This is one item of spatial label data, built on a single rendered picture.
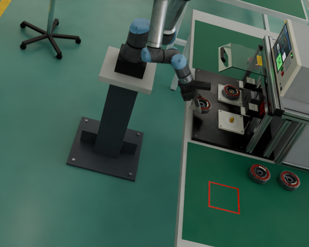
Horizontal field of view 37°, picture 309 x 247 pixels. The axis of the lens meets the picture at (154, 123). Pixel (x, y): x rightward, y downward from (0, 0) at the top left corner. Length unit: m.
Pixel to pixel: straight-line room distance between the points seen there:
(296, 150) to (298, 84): 0.38
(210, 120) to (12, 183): 1.31
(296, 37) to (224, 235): 1.09
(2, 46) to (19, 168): 1.30
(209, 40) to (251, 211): 1.45
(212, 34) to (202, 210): 1.58
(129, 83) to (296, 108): 0.95
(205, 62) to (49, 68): 1.39
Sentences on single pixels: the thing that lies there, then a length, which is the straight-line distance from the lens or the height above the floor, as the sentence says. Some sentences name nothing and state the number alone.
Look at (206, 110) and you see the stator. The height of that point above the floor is 0.85.
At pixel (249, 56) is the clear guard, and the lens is 2.73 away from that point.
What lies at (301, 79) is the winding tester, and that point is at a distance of 2.39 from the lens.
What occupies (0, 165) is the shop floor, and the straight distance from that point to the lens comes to 3.14.
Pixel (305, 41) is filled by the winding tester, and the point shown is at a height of 1.32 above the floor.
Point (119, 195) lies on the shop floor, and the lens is 3.09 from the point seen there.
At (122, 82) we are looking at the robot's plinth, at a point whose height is 0.75.
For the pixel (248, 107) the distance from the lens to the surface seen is 2.60.
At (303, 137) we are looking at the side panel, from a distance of 2.52.
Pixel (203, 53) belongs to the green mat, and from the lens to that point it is 3.18.
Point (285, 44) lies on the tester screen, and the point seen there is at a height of 1.25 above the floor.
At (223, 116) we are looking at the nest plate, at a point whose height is 0.78.
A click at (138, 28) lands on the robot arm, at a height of 1.06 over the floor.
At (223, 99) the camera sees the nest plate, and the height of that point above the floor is 0.78.
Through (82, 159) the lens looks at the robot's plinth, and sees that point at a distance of 3.21.
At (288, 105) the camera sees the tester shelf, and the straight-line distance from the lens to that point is 2.41.
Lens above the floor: 2.44
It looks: 42 degrees down
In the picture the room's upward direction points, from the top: 20 degrees clockwise
